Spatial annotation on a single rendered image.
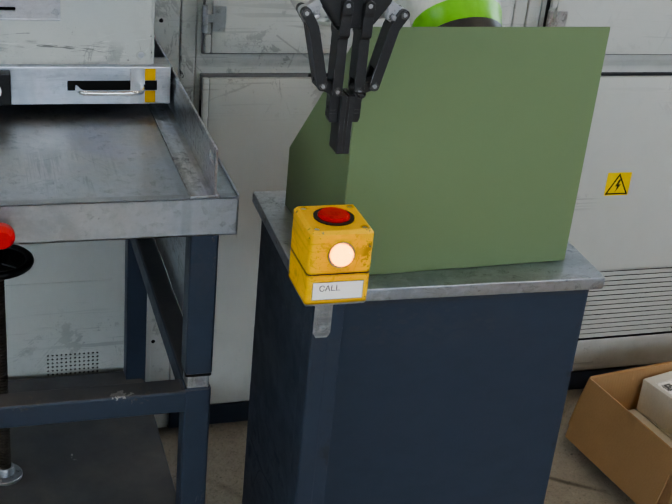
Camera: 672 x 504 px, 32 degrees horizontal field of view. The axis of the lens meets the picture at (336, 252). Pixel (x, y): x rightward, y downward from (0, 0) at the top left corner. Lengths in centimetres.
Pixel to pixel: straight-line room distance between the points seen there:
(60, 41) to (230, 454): 105
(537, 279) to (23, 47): 83
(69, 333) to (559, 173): 115
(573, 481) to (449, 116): 121
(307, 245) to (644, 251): 150
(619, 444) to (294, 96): 99
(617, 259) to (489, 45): 127
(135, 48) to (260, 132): 51
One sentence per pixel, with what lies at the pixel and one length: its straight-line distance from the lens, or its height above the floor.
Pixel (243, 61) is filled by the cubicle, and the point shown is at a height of 82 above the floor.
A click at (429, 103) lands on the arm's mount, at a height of 100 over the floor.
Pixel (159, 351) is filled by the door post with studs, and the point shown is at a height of 19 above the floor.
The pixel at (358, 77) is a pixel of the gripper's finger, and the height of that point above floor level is 108.
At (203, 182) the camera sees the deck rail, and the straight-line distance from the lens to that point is 159.
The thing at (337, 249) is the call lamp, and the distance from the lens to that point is 135.
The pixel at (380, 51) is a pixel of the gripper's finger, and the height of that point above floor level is 111.
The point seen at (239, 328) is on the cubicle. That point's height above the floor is 25.
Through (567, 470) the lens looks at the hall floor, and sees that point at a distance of 259.
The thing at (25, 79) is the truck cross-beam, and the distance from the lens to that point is 180.
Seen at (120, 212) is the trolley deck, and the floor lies 83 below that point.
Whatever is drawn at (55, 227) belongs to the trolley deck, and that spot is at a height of 81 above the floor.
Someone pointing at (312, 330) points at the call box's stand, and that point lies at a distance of 144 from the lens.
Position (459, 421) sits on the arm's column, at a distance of 174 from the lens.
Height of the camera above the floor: 147
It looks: 26 degrees down
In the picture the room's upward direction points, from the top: 6 degrees clockwise
